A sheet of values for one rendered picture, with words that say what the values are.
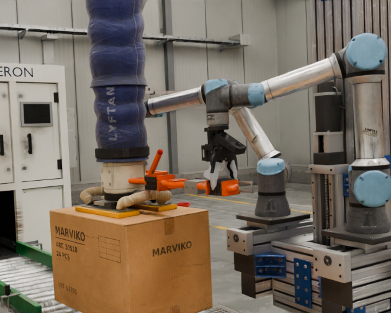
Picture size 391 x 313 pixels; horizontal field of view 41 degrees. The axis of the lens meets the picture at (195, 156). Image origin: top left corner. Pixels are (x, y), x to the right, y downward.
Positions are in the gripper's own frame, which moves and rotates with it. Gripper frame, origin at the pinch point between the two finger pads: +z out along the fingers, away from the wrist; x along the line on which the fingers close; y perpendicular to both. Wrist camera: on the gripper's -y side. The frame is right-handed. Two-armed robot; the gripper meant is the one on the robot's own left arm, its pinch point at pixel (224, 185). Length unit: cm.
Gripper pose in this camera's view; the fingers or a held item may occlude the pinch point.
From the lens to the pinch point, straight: 176.7
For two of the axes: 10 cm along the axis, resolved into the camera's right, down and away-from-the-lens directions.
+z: 0.5, 10.0, 0.4
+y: -6.6, 0.0, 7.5
